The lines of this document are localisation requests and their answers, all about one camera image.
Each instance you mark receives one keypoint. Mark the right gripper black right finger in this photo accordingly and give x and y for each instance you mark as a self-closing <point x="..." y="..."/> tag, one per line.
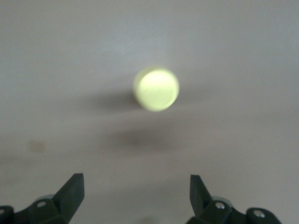
<point x="201" y="200"/>

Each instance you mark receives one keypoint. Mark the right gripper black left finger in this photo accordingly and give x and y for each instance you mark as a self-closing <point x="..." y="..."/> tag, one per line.
<point x="67" y="200"/>

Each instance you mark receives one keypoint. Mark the yellow plastic cup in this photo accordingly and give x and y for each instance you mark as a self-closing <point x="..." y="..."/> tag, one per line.
<point x="156" y="89"/>

